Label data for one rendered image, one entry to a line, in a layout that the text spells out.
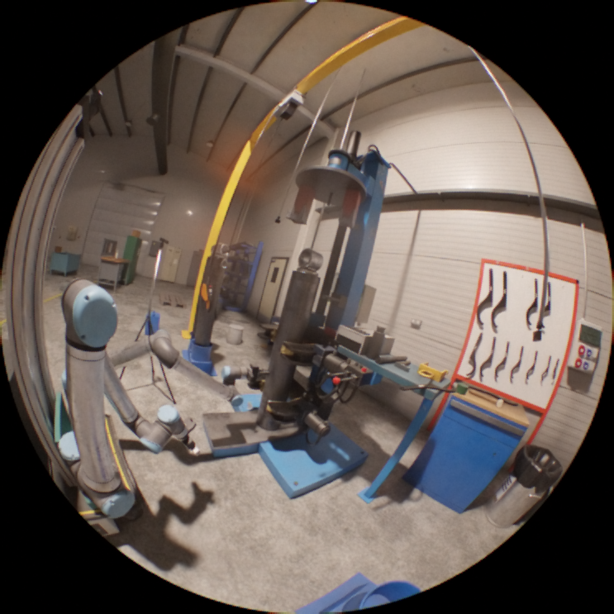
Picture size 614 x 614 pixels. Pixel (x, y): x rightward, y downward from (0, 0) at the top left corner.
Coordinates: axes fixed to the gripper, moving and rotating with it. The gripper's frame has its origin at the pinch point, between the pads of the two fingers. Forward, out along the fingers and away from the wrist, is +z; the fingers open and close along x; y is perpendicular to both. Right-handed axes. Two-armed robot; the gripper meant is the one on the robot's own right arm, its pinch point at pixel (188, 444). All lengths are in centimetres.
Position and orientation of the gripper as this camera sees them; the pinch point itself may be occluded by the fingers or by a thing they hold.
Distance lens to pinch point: 119.5
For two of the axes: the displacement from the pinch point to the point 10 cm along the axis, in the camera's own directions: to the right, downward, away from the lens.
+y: -5.0, 3.5, -7.9
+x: 8.5, 3.8, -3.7
